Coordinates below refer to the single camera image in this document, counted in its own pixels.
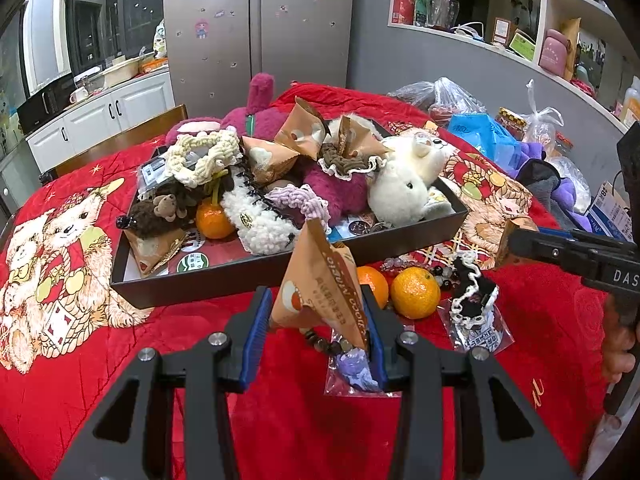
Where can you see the cream plush bunny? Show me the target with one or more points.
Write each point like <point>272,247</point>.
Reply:
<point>403,192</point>

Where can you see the red bear print blanket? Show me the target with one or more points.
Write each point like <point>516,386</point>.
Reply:
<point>285,427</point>

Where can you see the brown bear hair clip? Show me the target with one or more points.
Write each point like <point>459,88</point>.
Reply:
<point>153,218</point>

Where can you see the white kitchen cabinet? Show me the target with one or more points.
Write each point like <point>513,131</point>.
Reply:
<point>99,118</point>

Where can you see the person's right hand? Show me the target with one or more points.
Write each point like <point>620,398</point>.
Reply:
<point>616,345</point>

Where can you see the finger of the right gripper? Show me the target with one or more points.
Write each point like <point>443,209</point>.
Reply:
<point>579,253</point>

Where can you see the purple knitted scrunchie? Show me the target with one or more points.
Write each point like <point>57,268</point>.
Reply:
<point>309,204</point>

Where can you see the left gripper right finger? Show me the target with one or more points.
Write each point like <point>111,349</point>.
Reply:
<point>498,433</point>

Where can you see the orange mandarin right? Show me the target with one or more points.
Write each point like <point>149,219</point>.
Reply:
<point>415,293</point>

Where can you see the silver double door refrigerator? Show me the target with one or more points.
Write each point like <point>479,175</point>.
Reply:
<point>215,47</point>

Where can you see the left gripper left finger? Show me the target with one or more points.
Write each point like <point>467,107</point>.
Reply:
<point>129,434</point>

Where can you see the black rectangular tray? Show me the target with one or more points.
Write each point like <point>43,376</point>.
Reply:
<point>223,267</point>

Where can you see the wooden chair back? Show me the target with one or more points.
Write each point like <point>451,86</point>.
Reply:
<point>149,130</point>

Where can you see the black white lace scrunchie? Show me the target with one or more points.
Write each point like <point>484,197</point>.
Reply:
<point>472,304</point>

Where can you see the blue plastic bag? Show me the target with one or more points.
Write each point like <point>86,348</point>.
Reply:
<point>488,137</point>

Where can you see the blue white cardboard box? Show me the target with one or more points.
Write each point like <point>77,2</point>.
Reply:
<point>608,214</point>

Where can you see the purple cloth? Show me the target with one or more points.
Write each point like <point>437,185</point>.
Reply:
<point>556,193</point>

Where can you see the brown knitted scrunchie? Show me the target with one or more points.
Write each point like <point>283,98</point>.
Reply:
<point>343,167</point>

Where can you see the clear plastic bag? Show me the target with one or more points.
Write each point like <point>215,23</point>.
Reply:
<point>541,124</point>

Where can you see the white wall shelf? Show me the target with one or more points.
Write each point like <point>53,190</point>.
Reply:
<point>601,65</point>

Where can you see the pink pouch on shelf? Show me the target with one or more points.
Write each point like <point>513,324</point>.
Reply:
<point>554,52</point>

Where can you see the brown triangular snack packet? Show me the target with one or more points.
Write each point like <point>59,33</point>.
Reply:
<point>320,286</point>

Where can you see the purple charm plastic packet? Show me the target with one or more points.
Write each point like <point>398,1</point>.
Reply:
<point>349,375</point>

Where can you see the orange mandarin left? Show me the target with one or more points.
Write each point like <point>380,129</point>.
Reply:
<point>368,275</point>

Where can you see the magenta plush rabbit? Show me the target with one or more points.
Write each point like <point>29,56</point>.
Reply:
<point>260,119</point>

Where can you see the orange mandarin in tray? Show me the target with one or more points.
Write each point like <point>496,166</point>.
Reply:
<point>212,222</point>

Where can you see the black microwave oven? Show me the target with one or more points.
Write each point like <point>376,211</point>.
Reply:
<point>46,104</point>

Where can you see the white knitted scrunchie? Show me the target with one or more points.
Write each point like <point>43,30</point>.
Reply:
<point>195,160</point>

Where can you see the dark glass sliding door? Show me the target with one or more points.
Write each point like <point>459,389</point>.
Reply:
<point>12,86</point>

